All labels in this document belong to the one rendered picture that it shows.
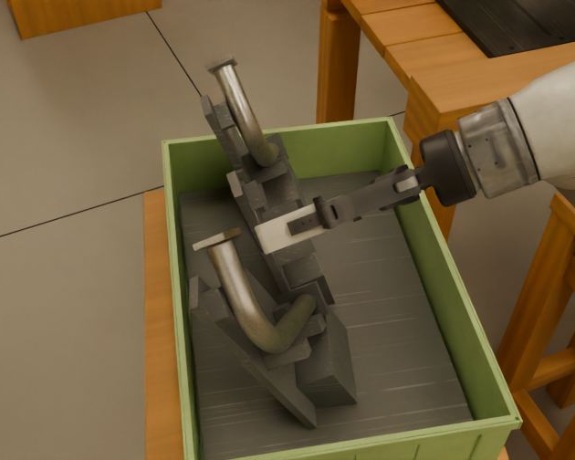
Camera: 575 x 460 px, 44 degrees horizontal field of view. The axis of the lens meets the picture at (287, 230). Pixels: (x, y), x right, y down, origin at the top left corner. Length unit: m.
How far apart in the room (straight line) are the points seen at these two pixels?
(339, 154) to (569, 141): 0.69
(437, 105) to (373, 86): 1.60
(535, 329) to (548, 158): 0.94
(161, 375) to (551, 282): 0.79
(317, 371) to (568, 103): 0.50
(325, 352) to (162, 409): 0.28
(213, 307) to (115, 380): 1.33
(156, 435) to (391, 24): 1.08
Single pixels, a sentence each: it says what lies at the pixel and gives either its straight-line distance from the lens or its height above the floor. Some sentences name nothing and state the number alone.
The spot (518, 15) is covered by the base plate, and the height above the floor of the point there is 0.90.
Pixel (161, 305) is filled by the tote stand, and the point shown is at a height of 0.79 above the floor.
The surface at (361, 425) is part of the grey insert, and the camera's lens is 1.04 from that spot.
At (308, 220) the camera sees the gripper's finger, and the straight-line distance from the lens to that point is 0.69.
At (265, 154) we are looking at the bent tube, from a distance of 1.06.
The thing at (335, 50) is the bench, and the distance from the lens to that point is 2.03.
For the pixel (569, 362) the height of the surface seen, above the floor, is 0.24.
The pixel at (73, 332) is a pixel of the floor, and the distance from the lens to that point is 2.25.
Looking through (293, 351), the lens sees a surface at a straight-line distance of 0.90.
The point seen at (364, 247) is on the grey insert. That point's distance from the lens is 1.24.
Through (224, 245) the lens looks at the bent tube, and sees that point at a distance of 0.80.
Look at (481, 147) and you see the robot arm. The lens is 0.71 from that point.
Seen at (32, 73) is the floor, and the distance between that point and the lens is 3.29.
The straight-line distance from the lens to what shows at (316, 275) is 1.09.
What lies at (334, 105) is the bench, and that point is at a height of 0.48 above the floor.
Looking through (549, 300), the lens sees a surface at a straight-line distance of 1.55.
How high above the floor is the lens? 1.77
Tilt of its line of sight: 47 degrees down
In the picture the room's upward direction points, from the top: straight up
